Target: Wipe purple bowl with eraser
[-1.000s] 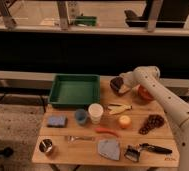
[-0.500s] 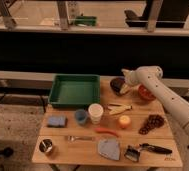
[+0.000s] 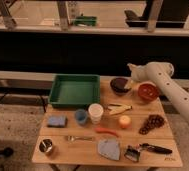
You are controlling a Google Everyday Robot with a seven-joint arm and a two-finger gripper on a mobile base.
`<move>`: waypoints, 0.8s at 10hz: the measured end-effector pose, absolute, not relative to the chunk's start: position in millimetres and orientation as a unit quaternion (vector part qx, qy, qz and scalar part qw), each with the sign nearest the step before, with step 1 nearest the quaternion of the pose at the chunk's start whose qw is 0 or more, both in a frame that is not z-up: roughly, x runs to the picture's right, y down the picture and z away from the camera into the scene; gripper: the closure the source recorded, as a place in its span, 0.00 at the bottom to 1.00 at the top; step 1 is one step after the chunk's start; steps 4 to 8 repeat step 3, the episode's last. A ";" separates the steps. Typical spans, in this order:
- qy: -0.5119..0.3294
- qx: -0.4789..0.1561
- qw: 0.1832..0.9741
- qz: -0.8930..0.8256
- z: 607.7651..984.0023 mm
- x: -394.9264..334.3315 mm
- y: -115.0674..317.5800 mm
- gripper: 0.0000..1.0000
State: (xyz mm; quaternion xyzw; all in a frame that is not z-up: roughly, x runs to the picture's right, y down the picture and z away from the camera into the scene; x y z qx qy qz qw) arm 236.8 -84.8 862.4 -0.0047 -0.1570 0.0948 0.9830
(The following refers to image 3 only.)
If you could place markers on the red bowl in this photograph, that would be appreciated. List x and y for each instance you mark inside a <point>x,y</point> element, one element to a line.
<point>148,92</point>

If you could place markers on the blue grey cloth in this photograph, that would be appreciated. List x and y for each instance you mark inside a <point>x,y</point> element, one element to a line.
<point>109,148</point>

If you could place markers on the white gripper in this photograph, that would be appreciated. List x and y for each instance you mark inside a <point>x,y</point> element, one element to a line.
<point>138,73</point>

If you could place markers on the small metal cup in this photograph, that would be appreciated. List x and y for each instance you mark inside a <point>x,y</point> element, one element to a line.
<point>46,146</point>

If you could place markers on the orange carrot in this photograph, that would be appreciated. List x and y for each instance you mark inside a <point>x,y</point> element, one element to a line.
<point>105,130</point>

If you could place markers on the black handled tool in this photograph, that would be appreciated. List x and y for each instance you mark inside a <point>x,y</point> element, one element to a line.
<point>155,149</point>

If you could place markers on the metal spoon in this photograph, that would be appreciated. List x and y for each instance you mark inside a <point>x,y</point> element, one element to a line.
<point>73,138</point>

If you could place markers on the green box on shelf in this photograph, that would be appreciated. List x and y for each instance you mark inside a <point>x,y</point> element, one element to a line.
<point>85,20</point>

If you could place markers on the white paper cup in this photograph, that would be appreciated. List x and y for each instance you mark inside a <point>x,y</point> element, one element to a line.
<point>95,111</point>

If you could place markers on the dark grape bunch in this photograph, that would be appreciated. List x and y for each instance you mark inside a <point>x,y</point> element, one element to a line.
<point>152,122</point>

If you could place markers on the banana peel toy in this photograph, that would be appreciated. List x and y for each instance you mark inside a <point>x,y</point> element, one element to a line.
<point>118,108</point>

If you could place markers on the black object on shelf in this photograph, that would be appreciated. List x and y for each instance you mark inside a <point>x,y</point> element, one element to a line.
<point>165,13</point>

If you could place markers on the green plastic tray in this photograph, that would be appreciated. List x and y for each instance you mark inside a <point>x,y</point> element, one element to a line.
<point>74,90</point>

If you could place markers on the orange round fruit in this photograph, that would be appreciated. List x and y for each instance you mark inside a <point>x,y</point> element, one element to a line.
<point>124,121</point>

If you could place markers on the blue plastic cup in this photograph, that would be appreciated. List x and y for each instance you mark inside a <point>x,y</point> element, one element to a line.
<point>81,116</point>

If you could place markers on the blue sponge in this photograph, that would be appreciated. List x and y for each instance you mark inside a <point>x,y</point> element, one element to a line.
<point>57,121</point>

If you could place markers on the purple bowl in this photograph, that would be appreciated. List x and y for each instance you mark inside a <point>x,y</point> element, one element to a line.
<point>118,85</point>

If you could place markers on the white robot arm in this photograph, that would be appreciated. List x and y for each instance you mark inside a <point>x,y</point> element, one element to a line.
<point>160,74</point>

